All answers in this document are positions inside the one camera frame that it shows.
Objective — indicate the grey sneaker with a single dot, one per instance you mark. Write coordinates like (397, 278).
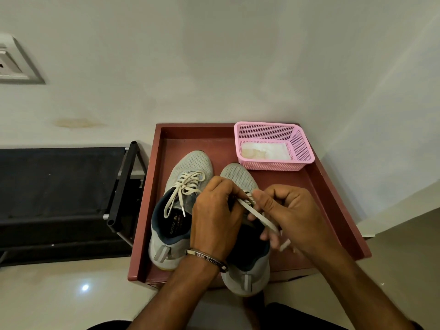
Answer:
(196, 161)
(240, 175)

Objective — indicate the reddish-brown side table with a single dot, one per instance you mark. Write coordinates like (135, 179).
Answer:
(223, 147)

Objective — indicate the pink plastic basket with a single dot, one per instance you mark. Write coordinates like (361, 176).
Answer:
(271, 129)

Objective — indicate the person's left forearm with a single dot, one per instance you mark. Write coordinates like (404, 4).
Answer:
(172, 295)

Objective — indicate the person's right forearm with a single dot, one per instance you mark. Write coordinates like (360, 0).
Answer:
(364, 292)

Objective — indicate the white wall socket plate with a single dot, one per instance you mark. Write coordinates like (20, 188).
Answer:
(13, 65)

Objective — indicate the person's right hand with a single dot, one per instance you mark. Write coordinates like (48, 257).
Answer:
(302, 219)

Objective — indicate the stack of white wipes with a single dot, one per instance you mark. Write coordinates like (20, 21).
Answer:
(278, 149)

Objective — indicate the person's left hand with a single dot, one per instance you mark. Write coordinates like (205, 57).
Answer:
(216, 219)

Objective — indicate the black shoe rack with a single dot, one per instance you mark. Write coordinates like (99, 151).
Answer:
(58, 182)

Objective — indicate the white wipe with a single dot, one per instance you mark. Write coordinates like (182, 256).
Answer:
(253, 153)

